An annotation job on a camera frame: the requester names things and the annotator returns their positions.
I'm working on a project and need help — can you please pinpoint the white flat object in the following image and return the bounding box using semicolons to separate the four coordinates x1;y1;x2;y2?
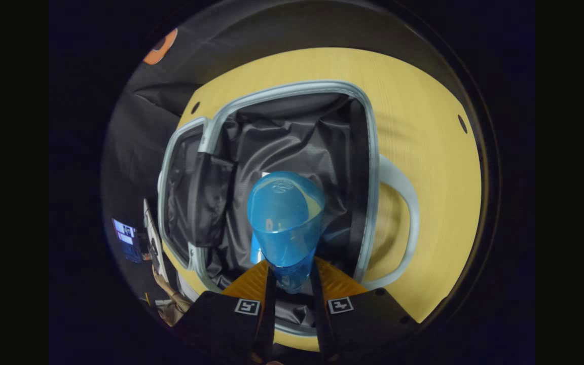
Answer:
142;199;169;284

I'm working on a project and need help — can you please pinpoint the pale blue suitcase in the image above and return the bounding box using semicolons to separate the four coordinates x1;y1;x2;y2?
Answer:
158;80;421;338

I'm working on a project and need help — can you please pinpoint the black backdrop cloth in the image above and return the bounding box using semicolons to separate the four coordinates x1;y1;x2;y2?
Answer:
102;25;206;284

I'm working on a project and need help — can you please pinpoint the green bottle with blue cap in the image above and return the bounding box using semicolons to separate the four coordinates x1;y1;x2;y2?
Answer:
246;171;325;295

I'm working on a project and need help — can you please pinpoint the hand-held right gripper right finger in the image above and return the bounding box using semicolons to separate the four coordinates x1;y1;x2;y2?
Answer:
310;257;420;364

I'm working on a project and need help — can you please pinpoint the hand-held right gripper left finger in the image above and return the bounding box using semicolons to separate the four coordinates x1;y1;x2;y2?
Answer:
172;260;277;365

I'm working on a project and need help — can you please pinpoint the computer monitor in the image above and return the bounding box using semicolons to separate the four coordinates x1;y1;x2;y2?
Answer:
112;218;144;264

